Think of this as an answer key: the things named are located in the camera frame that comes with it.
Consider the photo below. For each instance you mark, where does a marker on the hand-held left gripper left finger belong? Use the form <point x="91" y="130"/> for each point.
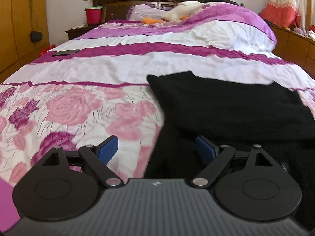
<point x="108" y="150"/>

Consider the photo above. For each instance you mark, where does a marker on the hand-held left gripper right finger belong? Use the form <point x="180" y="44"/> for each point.
<point x="204" y="150"/>

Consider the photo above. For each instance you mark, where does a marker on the black button cardigan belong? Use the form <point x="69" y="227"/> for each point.
<point x="221" y="108"/>

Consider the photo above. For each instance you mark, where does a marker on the pink floral bedspread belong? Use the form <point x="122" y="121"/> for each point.
<point x="98" y="78"/>

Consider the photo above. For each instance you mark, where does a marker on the black phone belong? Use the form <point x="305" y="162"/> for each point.
<point x="66" y="53"/>

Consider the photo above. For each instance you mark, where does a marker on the dark wooden nightstand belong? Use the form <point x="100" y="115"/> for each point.
<point x="78" y="30"/>

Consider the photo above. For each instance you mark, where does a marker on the small black bag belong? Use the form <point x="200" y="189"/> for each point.
<point x="36" y="36"/>

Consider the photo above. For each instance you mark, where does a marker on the red plastic bucket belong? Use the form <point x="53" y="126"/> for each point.
<point x="93" y="16"/>

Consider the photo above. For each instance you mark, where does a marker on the orange plush item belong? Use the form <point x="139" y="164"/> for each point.
<point x="152" y="21"/>

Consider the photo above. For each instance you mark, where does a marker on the wooden side cabinet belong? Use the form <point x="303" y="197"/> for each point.
<point x="295" y="44"/>

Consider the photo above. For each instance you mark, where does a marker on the white plush toy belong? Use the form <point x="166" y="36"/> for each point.
<point x="183" y="9"/>

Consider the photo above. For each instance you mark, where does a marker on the light purple pillow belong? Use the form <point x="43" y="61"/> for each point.
<point x="145" y="11"/>

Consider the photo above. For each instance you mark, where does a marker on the wooden wardrobe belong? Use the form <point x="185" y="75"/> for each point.
<point x="17" y="24"/>

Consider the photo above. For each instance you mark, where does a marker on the red patterned curtain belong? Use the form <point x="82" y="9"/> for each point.
<point x="283" y="2"/>

